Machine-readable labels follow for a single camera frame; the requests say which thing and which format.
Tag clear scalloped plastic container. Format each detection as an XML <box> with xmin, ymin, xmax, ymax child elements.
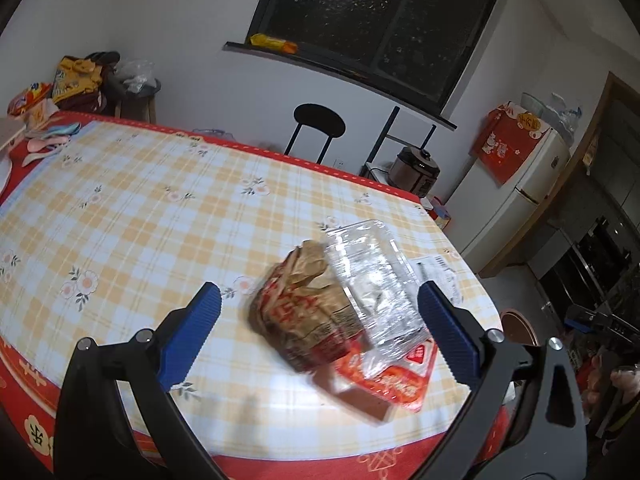
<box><xmin>192</xmin><ymin>127</ymin><xmax>236</xmax><ymax>142</ymax></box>

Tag bunch of pastel plastic spoons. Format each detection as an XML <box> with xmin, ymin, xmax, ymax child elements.
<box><xmin>20</xmin><ymin>120</ymin><xmax>83</xmax><ymax>167</ymax></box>

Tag brown trash bin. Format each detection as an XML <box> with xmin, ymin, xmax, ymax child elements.
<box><xmin>499</xmin><ymin>309</ymin><xmax>541</xmax><ymax>443</ymax></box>

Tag hanging printed bag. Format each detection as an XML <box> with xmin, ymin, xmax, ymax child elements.
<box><xmin>582</xmin><ymin>130</ymin><xmax>601</xmax><ymax>176</ymax></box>

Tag yellow checked tablecloth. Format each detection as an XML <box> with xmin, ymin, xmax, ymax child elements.
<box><xmin>0</xmin><ymin>120</ymin><xmax>501</xmax><ymax>458</ymax></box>

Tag red food package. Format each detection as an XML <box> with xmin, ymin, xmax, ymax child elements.
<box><xmin>312</xmin><ymin>337</ymin><xmax>440</xmax><ymax>423</ymax></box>

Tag pale green bowl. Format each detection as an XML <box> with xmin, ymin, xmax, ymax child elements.
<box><xmin>520</xmin><ymin>92</ymin><xmax>548</xmax><ymax>121</ymax></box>

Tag black rack with white top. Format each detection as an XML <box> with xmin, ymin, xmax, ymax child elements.
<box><xmin>362</xmin><ymin>106</ymin><xmax>437</xmax><ymax>196</ymax></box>

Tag black round chair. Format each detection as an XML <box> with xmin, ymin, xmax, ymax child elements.
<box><xmin>284</xmin><ymin>103</ymin><xmax>347</xmax><ymax>165</ymax></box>

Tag green printed shopping bag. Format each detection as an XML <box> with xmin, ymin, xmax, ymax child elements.
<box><xmin>420</xmin><ymin>195</ymin><xmax>453</xmax><ymax>231</ymax></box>

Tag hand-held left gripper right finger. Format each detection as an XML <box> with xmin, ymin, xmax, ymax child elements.
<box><xmin>410</xmin><ymin>281</ymin><xmax>588</xmax><ymax>480</ymax></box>

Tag black integrated stove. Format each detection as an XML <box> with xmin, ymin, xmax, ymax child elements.
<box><xmin>537</xmin><ymin>217</ymin><xmax>633</xmax><ymax>321</ymax></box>

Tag wooden stool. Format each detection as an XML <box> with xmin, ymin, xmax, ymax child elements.
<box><xmin>107</xmin><ymin>77</ymin><xmax>162</xmax><ymax>123</ymax></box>

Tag clear plastic containers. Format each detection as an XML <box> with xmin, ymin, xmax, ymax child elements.
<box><xmin>545</xmin><ymin>92</ymin><xmax>583</xmax><ymax>136</ymax></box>

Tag red orange snack packet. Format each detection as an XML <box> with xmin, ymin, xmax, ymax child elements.
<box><xmin>7</xmin><ymin>82</ymin><xmax>53</xmax><ymax>116</ymax></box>

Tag brown paper bag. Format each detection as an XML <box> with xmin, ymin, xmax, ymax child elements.
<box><xmin>248</xmin><ymin>240</ymin><xmax>373</xmax><ymax>373</ymax></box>

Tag brown rice cooker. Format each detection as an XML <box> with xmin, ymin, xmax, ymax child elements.
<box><xmin>389</xmin><ymin>145</ymin><xmax>442</xmax><ymax>197</ymax></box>

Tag yellow snack packet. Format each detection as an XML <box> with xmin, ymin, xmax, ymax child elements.
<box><xmin>249</xmin><ymin>33</ymin><xmax>298</xmax><ymax>55</ymax></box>

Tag clear plastic bag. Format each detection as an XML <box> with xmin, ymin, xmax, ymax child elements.
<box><xmin>116</xmin><ymin>59</ymin><xmax>155</xmax><ymax>93</ymax></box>

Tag dark framed window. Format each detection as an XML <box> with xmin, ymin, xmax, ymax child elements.
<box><xmin>222</xmin><ymin>0</ymin><xmax>507</xmax><ymax>131</ymax></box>

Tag white fridge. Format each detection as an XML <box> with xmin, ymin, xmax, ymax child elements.
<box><xmin>457</xmin><ymin>127</ymin><xmax>571</xmax><ymax>273</ymax></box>

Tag dark bag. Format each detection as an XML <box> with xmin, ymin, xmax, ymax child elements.
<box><xmin>52</xmin><ymin>51</ymin><xmax>123</xmax><ymax>113</ymax></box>

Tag white plate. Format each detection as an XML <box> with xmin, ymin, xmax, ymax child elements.
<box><xmin>0</xmin><ymin>157</ymin><xmax>15</xmax><ymax>198</ymax></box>

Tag beige cardboard box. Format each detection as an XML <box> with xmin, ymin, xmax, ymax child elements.
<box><xmin>0</xmin><ymin>116</ymin><xmax>26</xmax><ymax>152</ymax></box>

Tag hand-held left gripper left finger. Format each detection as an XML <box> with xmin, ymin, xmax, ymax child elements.
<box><xmin>52</xmin><ymin>281</ymin><xmax>236</xmax><ymax>480</ymax></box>

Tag red printed cloth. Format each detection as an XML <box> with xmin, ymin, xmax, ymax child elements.
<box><xmin>468</xmin><ymin>101</ymin><xmax>551</xmax><ymax>190</ymax></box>

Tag white labelled packet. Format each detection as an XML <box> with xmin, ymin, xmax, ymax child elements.
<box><xmin>407</xmin><ymin>255</ymin><xmax>461</xmax><ymax>306</ymax></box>

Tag yellow printed bag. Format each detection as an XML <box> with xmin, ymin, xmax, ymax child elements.
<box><xmin>51</xmin><ymin>56</ymin><xmax>103</xmax><ymax>103</ymax></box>

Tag clear plastic clamshell container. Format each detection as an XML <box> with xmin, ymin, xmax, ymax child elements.
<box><xmin>324</xmin><ymin>219</ymin><xmax>431</xmax><ymax>381</ymax></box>

